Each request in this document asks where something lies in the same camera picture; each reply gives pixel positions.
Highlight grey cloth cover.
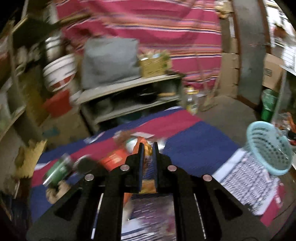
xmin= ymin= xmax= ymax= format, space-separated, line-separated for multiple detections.
xmin=81 ymin=37 xmax=140 ymax=90

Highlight steel pot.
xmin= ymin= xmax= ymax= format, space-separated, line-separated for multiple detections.
xmin=44 ymin=35 xmax=63 ymax=63

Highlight wooden corner shelf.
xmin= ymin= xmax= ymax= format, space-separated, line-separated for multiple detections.
xmin=1 ymin=20 xmax=42 ymax=146

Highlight orange yellow snack wrapper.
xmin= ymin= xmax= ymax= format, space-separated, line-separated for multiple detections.
xmin=132 ymin=137 xmax=156 ymax=194

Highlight black cup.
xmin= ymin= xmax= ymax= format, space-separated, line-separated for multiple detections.
xmin=73 ymin=155 xmax=97 ymax=175

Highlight white plastic bucket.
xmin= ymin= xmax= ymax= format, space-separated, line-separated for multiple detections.
xmin=43 ymin=54 xmax=77 ymax=92

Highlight striped blue red tablecloth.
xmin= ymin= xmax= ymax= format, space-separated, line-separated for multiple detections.
xmin=30 ymin=108 xmax=283 ymax=240

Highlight red striped curtain cloth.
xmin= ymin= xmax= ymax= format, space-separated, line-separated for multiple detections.
xmin=55 ymin=1 xmax=222 ymax=89

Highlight low concrete shelf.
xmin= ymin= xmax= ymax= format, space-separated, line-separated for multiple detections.
xmin=77 ymin=72 xmax=184 ymax=133

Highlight red foil wrapper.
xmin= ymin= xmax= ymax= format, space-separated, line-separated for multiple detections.
xmin=100 ymin=149 xmax=128 ymax=171

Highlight glass jar metal lid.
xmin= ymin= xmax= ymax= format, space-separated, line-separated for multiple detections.
xmin=113 ymin=131 xmax=154 ymax=155

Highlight red plastic basket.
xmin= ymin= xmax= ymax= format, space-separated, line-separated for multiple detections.
xmin=43 ymin=90 xmax=72 ymax=118

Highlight green label plastic jar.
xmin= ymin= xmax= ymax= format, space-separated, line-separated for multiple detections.
xmin=43 ymin=153 xmax=73 ymax=188

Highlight light blue laundry basket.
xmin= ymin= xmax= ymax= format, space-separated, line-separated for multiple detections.
xmin=244 ymin=121 xmax=293 ymax=176

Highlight yellow egg tray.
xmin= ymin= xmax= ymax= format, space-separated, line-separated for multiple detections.
xmin=14 ymin=140 xmax=47 ymax=179

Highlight beige utensil holder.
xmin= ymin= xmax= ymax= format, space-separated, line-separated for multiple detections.
xmin=137 ymin=50 xmax=172 ymax=78

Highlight black pan wooden handle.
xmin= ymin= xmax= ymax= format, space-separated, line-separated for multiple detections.
xmin=134 ymin=89 xmax=176 ymax=104

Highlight cardboard box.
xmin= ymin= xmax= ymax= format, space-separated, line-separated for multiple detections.
xmin=262 ymin=54 xmax=284 ymax=92

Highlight crumpled brown paper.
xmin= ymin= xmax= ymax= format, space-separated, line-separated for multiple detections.
xmin=46 ymin=180 xmax=71 ymax=204

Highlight yellow oil bottle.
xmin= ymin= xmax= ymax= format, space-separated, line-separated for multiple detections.
xmin=185 ymin=86 xmax=199 ymax=115

